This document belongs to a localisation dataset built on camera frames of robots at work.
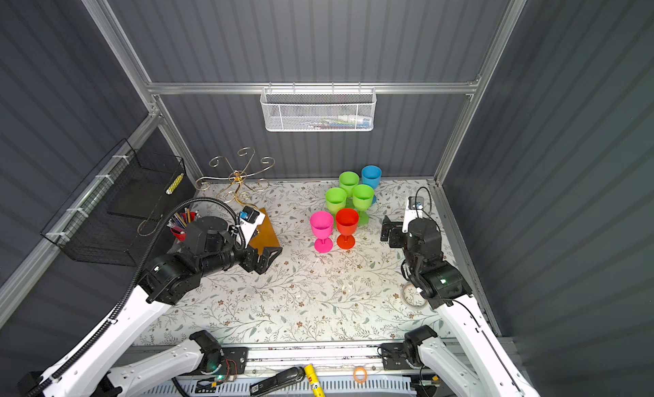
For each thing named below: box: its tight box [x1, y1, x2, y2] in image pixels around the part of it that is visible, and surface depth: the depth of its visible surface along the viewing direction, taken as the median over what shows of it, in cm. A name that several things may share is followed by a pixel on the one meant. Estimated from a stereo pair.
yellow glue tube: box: [304, 363, 327, 397], surface depth 71 cm
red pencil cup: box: [170, 211, 197, 242], surface depth 91 cm
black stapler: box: [249, 366, 306, 397], surface depth 68 cm
